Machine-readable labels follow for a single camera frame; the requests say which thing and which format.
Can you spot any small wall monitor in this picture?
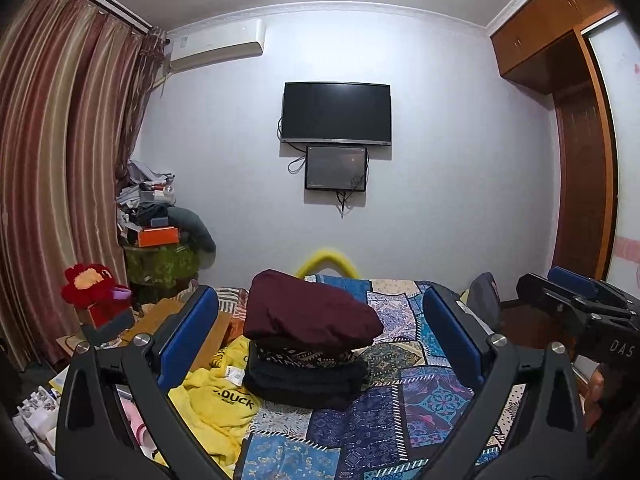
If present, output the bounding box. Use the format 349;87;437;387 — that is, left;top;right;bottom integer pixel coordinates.
304;144;370;192

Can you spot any wooden overhead cabinet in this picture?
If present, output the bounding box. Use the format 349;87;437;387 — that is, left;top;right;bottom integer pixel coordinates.
489;0;619;94

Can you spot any black folded garment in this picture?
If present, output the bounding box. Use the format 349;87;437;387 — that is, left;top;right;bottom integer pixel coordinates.
243;354;371;412

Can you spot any pile of clothes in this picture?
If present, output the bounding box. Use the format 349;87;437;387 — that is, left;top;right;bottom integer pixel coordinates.
115;159;177;232

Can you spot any patterned folded garment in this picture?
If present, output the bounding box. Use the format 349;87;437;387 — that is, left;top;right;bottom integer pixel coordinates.
249;339;372;367

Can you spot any white air conditioner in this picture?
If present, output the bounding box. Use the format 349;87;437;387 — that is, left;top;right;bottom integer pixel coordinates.
167;18;265;72

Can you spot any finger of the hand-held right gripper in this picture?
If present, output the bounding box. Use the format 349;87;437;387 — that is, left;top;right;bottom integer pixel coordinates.
516;273;592;329
547;266;640;312

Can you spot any red plush flower toy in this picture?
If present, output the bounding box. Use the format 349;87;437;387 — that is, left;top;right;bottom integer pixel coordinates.
60;262;134;312

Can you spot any pink cloth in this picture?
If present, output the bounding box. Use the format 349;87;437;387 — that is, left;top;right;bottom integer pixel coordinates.
119;399;152;457

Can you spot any person's right hand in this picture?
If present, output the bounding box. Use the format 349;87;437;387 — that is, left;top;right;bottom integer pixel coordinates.
585;371;609;434

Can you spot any green patterned cloth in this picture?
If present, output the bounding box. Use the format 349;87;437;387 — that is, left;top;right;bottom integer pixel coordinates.
123;242;202;292

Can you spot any orange box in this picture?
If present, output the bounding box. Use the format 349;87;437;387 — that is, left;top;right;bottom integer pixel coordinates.
133;226;181;249

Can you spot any black wall television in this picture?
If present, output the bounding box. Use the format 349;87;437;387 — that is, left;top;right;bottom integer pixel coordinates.
279;81;392;149

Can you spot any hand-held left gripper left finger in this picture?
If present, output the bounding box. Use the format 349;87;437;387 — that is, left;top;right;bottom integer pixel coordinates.
55;285;226;480

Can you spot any white packets clutter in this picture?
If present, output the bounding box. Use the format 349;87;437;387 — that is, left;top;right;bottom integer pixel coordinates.
14;379;67;462

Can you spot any maroon garment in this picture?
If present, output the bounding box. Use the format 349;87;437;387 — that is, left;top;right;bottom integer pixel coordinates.
243;269;385;349

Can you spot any striped reddish curtain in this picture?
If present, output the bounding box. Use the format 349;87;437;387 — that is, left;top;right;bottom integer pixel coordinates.
0;0;169;377

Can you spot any grey bag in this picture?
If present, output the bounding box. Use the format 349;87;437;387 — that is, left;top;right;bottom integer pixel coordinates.
466;271;502;332

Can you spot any yellow foam tube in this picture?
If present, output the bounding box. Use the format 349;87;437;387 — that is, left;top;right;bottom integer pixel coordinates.
294;247;362;282

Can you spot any yellow garment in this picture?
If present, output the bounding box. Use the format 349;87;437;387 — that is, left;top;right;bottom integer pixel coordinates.
154;335;262;477

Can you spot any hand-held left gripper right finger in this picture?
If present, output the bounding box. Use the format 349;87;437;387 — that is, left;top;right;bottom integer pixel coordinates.
422;287;587;480

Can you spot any blue patchwork bedsheet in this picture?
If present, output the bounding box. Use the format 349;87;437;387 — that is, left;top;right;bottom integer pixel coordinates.
220;276;532;480

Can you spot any brown cardboard sheet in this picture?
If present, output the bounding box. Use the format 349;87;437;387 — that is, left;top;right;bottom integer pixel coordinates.
122;287;237;362

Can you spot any wooden wardrobe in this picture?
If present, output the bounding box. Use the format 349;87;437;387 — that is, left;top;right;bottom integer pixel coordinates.
552;7;640;292

